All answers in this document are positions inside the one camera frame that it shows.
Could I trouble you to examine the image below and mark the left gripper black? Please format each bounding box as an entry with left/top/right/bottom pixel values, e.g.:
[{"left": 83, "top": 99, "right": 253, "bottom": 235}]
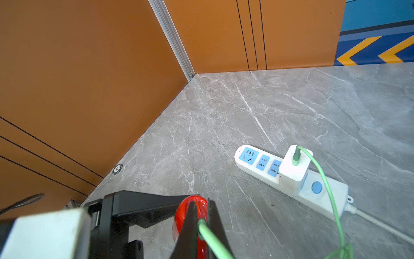
[{"left": 86, "top": 191, "right": 189, "bottom": 259}]

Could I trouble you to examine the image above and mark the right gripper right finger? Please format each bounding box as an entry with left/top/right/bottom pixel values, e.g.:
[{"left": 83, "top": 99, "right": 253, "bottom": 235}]
[{"left": 207, "top": 199, "right": 234, "bottom": 256}]

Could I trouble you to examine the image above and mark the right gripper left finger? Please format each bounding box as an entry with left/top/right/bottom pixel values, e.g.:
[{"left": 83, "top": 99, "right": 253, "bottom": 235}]
[{"left": 170, "top": 200, "right": 198, "bottom": 259}]

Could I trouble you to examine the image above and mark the red electric shaver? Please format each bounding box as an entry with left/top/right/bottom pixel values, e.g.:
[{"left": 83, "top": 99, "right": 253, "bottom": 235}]
[{"left": 170, "top": 195, "right": 209, "bottom": 259}]

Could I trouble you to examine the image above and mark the white usb charger adapter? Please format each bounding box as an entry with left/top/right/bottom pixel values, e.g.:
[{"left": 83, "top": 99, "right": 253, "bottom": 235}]
[{"left": 278, "top": 145, "right": 311, "bottom": 196}]

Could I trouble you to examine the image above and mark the green charging cable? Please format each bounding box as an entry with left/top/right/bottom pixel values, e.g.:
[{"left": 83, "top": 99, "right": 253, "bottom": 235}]
[{"left": 197, "top": 145, "right": 354, "bottom": 259}]

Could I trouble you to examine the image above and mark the round table grommet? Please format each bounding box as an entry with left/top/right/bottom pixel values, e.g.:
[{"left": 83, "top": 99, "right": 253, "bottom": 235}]
[{"left": 112, "top": 164, "right": 123, "bottom": 175}]

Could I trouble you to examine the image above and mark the white power strip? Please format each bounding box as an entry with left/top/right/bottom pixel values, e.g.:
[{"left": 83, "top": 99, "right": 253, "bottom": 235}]
[{"left": 234, "top": 145, "right": 335, "bottom": 221}]

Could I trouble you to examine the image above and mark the white power strip cord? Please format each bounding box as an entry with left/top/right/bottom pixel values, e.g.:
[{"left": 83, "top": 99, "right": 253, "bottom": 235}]
[{"left": 344, "top": 195, "right": 414, "bottom": 247}]

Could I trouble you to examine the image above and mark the left aluminium corner post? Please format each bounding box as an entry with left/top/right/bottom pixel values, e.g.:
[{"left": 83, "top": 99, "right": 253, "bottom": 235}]
[{"left": 148, "top": 0, "right": 196, "bottom": 81}]

